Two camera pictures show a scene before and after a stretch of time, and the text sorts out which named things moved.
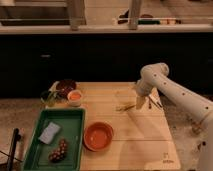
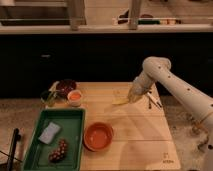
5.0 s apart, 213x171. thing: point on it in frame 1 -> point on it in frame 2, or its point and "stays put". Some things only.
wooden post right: x=133 y=14 stays put
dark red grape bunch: x=59 y=153 stays put
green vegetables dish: x=49 y=97 stays put
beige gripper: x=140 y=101 -> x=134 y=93
